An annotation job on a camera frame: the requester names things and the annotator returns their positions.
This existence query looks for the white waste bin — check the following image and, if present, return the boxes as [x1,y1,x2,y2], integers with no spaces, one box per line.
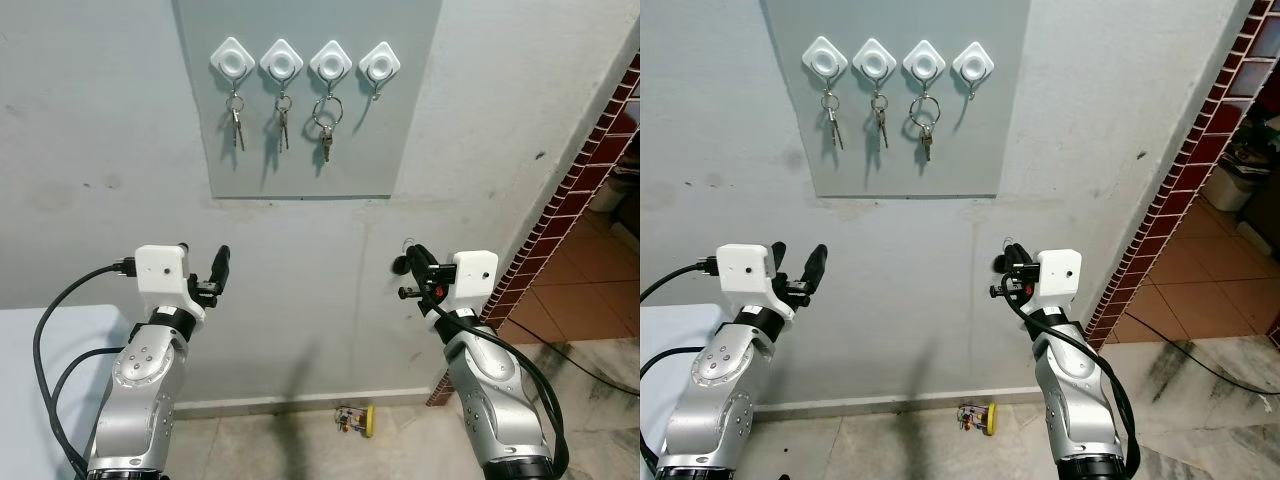
[588,165,633,214]
[1200,148,1266,213]

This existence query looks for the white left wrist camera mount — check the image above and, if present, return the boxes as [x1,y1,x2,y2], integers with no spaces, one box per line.
[132,244,207,322]
[716,243,797,322]

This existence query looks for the thin black floor cable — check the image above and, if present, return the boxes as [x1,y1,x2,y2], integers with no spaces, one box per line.
[1125,311,1280,397]
[505,319,641,397]

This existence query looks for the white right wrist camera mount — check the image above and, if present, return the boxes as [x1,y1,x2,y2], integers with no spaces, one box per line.
[437,250,500,322]
[1035,248,1085,322]

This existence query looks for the small yellow wheeled toy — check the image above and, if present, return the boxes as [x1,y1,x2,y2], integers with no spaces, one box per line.
[335,404,377,439]
[958,402,1000,437]

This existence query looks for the keys on large ring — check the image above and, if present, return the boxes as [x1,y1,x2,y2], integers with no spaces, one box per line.
[311,95,345,164]
[908,95,942,163]

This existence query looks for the dark red tile wall trim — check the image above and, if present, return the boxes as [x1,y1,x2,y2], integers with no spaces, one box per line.
[1085,0,1280,351]
[427,52,641,407]

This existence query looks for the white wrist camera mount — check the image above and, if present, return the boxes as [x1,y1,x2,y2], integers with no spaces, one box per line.
[1035,248,1085,322]
[132,244,207,322]
[716,243,797,322]
[437,250,500,322]

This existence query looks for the white diamond wall hook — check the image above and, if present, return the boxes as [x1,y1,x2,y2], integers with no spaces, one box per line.
[210,37,258,99]
[308,40,354,101]
[357,41,403,102]
[801,36,850,98]
[259,39,305,100]
[852,38,899,99]
[902,40,948,101]
[951,41,997,102]

